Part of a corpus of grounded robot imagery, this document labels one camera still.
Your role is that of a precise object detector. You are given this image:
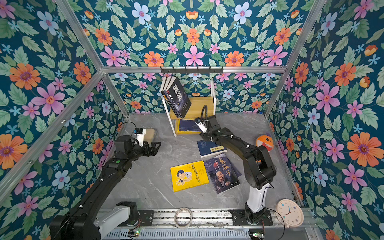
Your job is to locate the navy book small label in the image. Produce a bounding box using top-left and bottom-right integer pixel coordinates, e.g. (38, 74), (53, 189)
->
(197, 140), (227, 158)

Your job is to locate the dark blue yellow-label book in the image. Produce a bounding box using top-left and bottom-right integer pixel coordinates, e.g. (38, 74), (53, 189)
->
(178, 119), (201, 132)

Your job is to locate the purple old man book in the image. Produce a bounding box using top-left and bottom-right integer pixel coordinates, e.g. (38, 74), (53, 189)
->
(167, 77), (182, 118)
(204, 154), (241, 194)

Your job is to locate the black wolf cover book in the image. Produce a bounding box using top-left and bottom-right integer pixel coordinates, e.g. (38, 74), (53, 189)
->
(171, 77), (192, 119)

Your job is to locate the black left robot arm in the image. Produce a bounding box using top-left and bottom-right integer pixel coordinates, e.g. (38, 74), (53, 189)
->
(50, 135), (161, 240)

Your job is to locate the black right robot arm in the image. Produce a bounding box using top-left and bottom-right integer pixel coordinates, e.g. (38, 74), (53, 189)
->
(195, 115), (277, 225)

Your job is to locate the yellow book in shelf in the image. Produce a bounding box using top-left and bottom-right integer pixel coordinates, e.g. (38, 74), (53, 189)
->
(175, 119), (201, 135)

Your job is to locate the yellow cartoon cover book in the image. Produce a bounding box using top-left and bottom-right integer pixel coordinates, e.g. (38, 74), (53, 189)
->
(170, 161), (209, 193)

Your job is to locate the orange shark plush toy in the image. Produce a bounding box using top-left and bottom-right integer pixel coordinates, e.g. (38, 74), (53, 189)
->
(256, 135), (274, 152)

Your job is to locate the black book on shelf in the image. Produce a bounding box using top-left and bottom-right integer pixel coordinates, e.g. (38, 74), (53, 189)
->
(160, 76), (181, 118)

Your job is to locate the clear tape roll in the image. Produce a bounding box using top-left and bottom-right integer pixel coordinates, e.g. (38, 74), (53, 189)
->
(174, 207), (193, 229)

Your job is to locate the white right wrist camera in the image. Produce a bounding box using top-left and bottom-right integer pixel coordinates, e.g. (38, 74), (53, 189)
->
(195, 118), (208, 134)

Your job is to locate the wooden white-frame bookshelf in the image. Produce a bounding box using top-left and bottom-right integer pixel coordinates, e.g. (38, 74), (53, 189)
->
(161, 79), (216, 137)

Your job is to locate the black hook rail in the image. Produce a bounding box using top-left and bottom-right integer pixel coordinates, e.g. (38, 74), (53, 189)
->
(160, 67), (224, 74)

